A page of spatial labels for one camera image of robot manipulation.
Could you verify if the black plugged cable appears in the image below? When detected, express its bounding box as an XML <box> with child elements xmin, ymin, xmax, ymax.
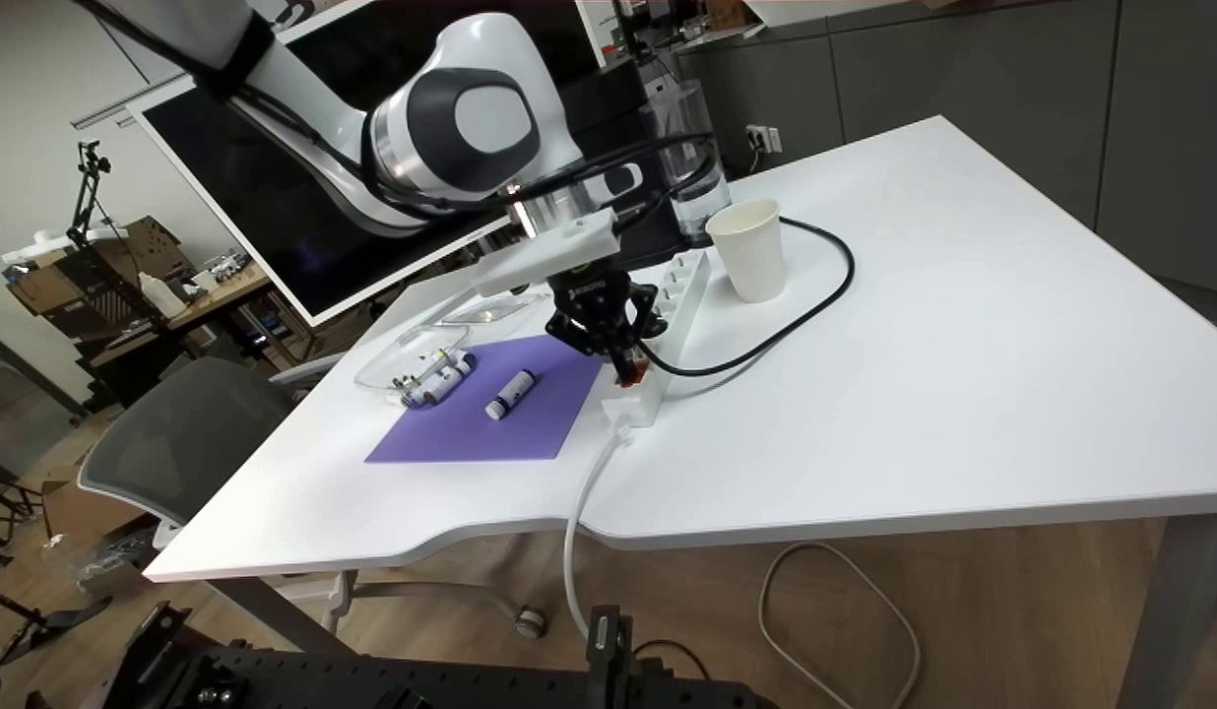
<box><xmin>639</xmin><ymin>213</ymin><xmax>857</xmax><ymax>382</ymax></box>

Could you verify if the white caster wheel base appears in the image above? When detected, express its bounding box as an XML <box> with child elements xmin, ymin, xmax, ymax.
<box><xmin>321</xmin><ymin>569</ymin><xmax>552</xmax><ymax>646</ymax></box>

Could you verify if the white paper cup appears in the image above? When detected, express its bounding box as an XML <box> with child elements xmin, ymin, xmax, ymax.
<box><xmin>703</xmin><ymin>193</ymin><xmax>790</xmax><ymax>306</ymax></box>

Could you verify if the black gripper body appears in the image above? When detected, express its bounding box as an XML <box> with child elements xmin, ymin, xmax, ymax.
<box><xmin>542</xmin><ymin>258</ymin><xmax>668</xmax><ymax>360</ymax></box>

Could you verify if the black coffee machine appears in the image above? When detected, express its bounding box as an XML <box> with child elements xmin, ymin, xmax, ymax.
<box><xmin>552</xmin><ymin>25</ymin><xmax>737</xmax><ymax>269</ymax></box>

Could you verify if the black perforated breadboard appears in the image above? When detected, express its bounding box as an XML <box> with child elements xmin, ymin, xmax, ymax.
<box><xmin>99</xmin><ymin>604</ymin><xmax>779</xmax><ymax>709</ymax></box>

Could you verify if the white power strip orange switch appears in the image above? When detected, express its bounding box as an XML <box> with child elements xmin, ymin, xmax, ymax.
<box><xmin>600</xmin><ymin>250</ymin><xmax>718</xmax><ymax>435</ymax></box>

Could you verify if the grey mesh office chair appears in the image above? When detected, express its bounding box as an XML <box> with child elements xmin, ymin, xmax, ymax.
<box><xmin>73</xmin><ymin>356</ymin><xmax>303</xmax><ymax>531</ymax></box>

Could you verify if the white floor cable loop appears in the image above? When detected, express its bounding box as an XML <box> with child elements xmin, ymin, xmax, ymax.
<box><xmin>754</xmin><ymin>541</ymin><xmax>924</xmax><ymax>709</ymax></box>

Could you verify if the black camera tripod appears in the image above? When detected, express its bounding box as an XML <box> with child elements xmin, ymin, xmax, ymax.
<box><xmin>64</xmin><ymin>133</ymin><xmax>118</xmax><ymax>250</ymax></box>

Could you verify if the white marker purple cap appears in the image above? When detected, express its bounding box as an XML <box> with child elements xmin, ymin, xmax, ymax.
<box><xmin>481</xmin><ymin>368</ymin><xmax>538</xmax><ymax>424</ymax></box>

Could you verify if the purple paper mat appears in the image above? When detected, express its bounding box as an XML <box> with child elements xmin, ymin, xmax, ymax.
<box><xmin>363</xmin><ymin>330</ymin><xmax>609</xmax><ymax>470</ymax></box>

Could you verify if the white power strip cable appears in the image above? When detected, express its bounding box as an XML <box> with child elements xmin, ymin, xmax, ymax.
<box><xmin>559</xmin><ymin>424</ymin><xmax>631</xmax><ymax>641</ymax></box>

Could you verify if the wooden background desk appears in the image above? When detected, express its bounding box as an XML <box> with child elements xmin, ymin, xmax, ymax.
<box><xmin>7</xmin><ymin>213</ymin><xmax>321</xmax><ymax>398</ymax></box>

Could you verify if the white framed monitor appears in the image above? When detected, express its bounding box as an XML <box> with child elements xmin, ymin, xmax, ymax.
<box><xmin>68</xmin><ymin>0</ymin><xmax>639</xmax><ymax>330</ymax></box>

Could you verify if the white marker in container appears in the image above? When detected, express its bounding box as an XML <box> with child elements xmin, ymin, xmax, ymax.
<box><xmin>391</xmin><ymin>371</ymin><xmax>441</xmax><ymax>410</ymax></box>
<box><xmin>421</xmin><ymin>350</ymin><xmax>471</xmax><ymax>398</ymax></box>

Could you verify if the grey metal table leg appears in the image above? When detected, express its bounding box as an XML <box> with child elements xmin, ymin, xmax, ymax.
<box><xmin>1116</xmin><ymin>514</ymin><xmax>1217</xmax><ymax>709</ymax></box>
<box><xmin>206</xmin><ymin>569</ymin><xmax>363</xmax><ymax>663</ymax></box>

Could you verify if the clear plastic container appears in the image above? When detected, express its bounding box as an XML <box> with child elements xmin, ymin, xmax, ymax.
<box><xmin>355</xmin><ymin>321</ymin><xmax>481</xmax><ymax>410</ymax></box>

